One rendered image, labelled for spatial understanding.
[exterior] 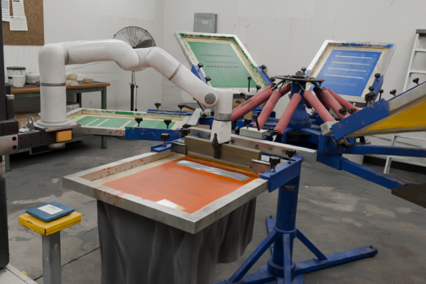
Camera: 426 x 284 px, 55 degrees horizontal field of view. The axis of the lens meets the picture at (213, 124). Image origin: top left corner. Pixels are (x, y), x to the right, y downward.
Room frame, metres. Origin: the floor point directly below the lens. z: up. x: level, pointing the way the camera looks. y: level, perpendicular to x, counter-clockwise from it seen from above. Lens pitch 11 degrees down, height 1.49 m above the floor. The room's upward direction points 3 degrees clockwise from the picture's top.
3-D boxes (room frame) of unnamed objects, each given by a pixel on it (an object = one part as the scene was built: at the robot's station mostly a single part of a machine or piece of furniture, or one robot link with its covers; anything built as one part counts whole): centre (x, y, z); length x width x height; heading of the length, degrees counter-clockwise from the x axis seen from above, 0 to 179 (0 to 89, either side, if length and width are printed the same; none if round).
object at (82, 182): (1.58, 0.07, 0.97); 0.79 x 0.58 x 0.04; 147
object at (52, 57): (1.62, 0.64, 1.37); 0.13 x 0.10 x 0.16; 12
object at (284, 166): (1.63, -0.29, 0.97); 0.30 x 0.05 x 0.07; 147
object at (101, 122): (2.51, 0.41, 1.05); 1.08 x 0.61 x 0.23; 87
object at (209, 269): (1.42, -0.07, 0.74); 0.46 x 0.04 x 0.42; 147
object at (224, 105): (1.75, 0.00, 1.25); 0.15 x 0.10 x 0.11; 102
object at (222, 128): (1.75, -0.04, 1.12); 0.10 x 0.07 x 0.11; 147
